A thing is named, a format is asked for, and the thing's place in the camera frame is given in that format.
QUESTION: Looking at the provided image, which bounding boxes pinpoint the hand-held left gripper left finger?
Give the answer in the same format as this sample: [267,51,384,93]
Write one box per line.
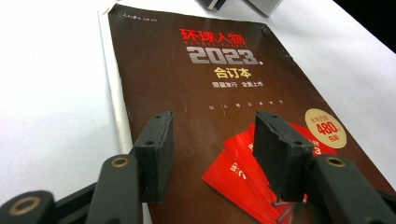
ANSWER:
[84,110,176,224]

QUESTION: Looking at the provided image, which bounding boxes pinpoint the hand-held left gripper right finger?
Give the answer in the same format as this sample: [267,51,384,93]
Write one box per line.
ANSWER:
[252,110,396,224]

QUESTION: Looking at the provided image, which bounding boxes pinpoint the dark brown magazine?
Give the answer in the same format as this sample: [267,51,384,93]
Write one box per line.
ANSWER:
[97,3,396,224]

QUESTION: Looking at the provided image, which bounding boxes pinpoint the white table board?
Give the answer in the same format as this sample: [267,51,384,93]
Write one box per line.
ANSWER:
[0,0,396,224]

